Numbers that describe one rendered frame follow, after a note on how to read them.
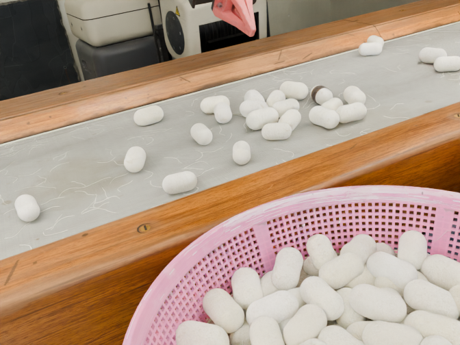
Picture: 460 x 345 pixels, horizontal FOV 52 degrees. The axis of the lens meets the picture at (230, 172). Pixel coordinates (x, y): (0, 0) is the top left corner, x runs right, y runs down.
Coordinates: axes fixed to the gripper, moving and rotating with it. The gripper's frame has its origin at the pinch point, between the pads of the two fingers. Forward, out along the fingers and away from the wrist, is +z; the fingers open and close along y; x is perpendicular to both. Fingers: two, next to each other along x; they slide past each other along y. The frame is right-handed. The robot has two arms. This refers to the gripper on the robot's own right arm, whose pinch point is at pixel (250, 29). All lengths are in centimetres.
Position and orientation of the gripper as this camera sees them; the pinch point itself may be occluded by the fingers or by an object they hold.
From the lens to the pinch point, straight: 67.0
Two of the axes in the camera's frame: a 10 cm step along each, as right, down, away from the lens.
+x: -1.9, 4.2, 8.9
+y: 9.0, -2.9, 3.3
